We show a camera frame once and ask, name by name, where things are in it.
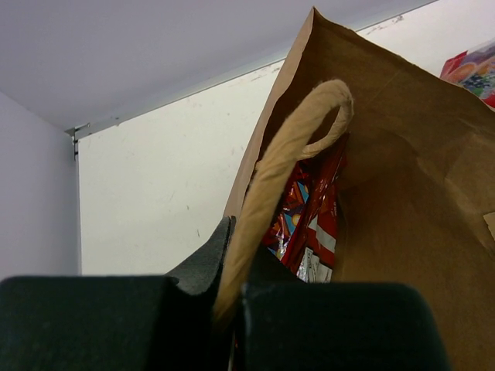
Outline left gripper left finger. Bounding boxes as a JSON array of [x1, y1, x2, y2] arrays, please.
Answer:
[[1, 217, 235, 370]]

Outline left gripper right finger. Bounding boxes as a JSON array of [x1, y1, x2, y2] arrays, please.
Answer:
[[234, 248, 451, 370]]

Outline brown paper bag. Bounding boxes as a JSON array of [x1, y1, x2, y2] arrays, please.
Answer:
[[225, 9, 494, 370]]

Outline red fruit gummies bag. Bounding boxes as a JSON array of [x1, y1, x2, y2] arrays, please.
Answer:
[[440, 40, 494, 108]]

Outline red patterned snack bag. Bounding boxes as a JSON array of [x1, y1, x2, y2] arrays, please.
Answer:
[[261, 160, 312, 260]]

